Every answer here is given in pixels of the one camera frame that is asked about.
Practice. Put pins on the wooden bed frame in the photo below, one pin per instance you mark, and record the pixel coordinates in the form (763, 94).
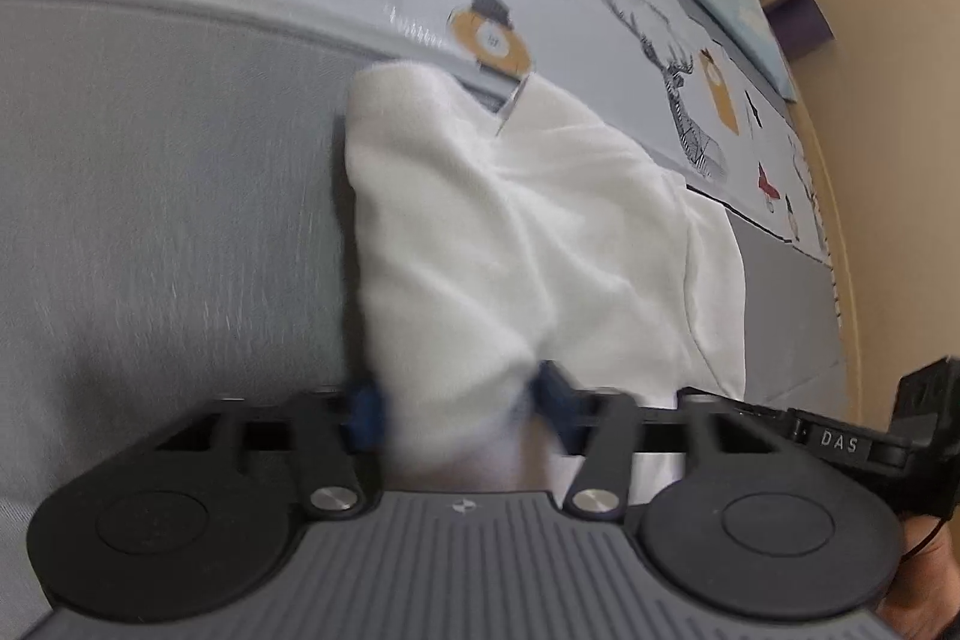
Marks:
(844, 280)

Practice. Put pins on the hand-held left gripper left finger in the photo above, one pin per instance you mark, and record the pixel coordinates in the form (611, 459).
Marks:
(365, 415)

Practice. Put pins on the person's right forearm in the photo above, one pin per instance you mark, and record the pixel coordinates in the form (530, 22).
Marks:
(930, 572)

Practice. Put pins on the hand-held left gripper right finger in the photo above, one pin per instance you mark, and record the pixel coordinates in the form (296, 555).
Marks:
(559, 407)

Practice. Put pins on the grey mattress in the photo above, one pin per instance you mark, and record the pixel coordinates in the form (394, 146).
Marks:
(150, 197)

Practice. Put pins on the purple box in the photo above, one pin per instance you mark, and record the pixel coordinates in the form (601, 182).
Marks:
(802, 21)

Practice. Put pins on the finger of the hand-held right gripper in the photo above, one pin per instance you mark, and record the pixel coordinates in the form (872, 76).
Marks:
(757, 426)

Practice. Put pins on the white garment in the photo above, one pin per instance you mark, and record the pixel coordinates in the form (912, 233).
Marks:
(525, 235)

